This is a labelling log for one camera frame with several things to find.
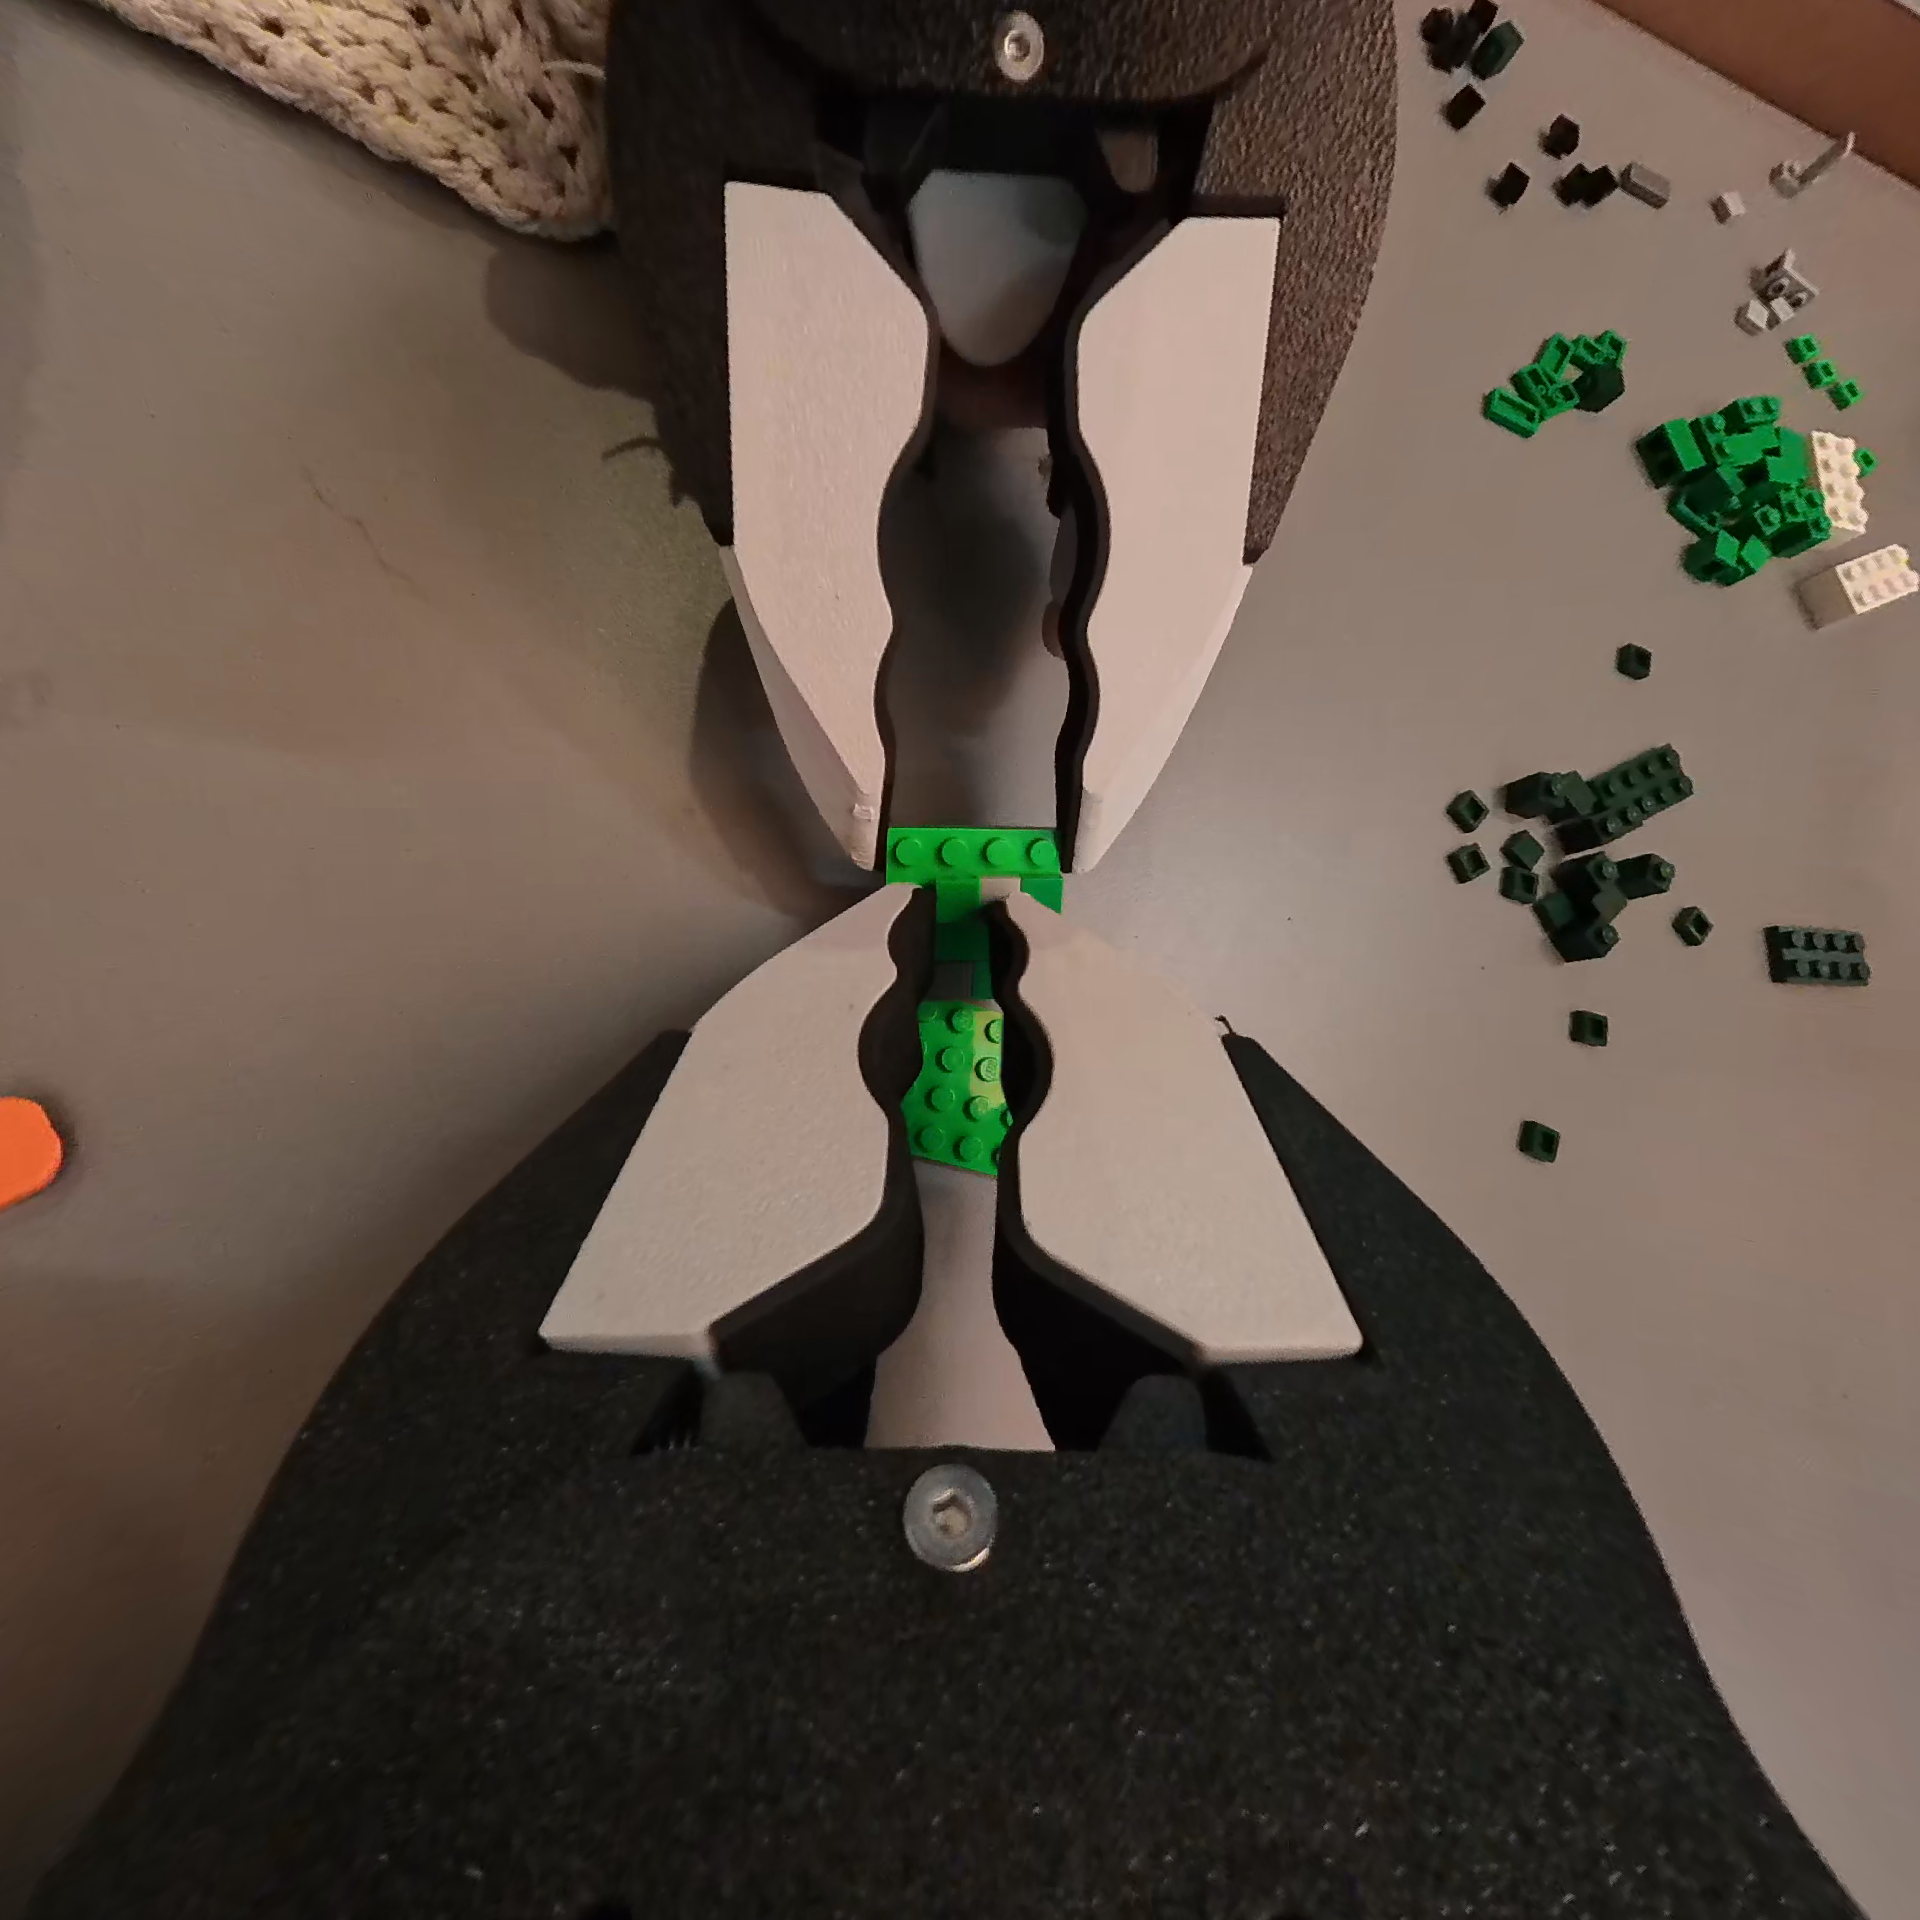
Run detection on pile of black lego bricks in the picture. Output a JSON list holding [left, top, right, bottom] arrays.
[[1418, 0, 1629, 212]]

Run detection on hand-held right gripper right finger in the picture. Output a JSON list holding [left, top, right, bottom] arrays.
[[991, 900, 1369, 1450]]

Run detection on pile of bright green bricks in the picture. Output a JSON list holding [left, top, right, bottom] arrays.
[[1485, 330, 1877, 590]]

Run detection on orange brick separator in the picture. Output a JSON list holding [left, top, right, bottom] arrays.
[[0, 1094, 65, 1212]]

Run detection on bright green lego plate assembly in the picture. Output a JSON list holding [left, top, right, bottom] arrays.
[[885, 824, 1069, 1004]]

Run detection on person's left forearm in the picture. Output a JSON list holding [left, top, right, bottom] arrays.
[[97, 0, 618, 245]]

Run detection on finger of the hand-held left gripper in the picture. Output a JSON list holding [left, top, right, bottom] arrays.
[[720, 176, 945, 874], [1056, 199, 1289, 878]]

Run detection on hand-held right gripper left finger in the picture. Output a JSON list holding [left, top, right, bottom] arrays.
[[537, 884, 921, 1444]]

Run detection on scattered dark green lego pieces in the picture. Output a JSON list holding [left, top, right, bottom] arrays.
[[1445, 643, 1720, 1165]]

